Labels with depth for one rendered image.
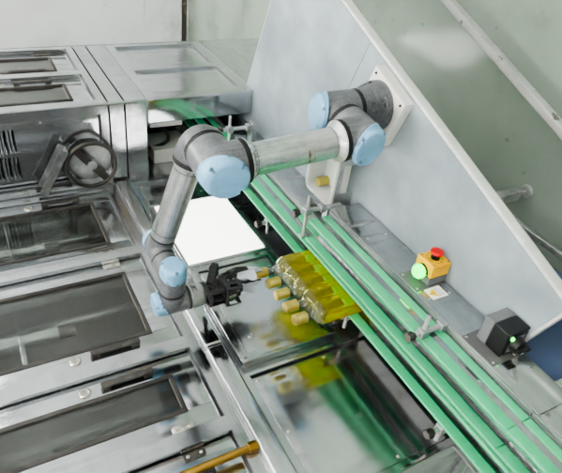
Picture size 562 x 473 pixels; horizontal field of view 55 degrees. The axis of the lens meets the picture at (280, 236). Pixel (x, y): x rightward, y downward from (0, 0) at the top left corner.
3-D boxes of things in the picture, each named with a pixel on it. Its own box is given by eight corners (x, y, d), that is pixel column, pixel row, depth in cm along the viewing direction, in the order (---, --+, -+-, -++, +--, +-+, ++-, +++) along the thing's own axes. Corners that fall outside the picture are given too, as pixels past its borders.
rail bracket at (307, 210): (317, 230, 193) (286, 236, 188) (325, 190, 183) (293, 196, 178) (321, 235, 191) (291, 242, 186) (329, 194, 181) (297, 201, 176)
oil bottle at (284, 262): (325, 256, 193) (272, 270, 184) (327, 244, 190) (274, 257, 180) (333, 266, 189) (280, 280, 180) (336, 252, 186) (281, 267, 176)
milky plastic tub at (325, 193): (323, 181, 208) (304, 185, 204) (333, 128, 194) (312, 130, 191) (348, 205, 196) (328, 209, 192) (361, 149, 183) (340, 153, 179)
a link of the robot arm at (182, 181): (176, 104, 139) (131, 246, 165) (191, 127, 132) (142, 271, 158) (216, 110, 146) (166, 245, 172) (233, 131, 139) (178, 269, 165)
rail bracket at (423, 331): (438, 322, 148) (401, 336, 142) (447, 302, 143) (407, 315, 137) (448, 332, 145) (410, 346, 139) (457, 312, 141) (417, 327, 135)
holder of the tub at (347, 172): (322, 193, 211) (305, 196, 207) (335, 128, 195) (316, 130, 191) (346, 217, 199) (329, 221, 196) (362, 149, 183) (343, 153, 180)
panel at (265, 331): (224, 197, 239) (149, 210, 224) (224, 191, 237) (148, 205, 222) (335, 338, 178) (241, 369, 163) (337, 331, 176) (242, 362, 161)
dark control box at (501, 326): (497, 327, 146) (475, 336, 142) (508, 306, 141) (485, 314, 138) (521, 348, 141) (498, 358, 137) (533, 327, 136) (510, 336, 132)
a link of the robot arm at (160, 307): (157, 305, 154) (157, 324, 159) (193, 296, 159) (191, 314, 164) (148, 285, 159) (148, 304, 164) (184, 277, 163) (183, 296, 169)
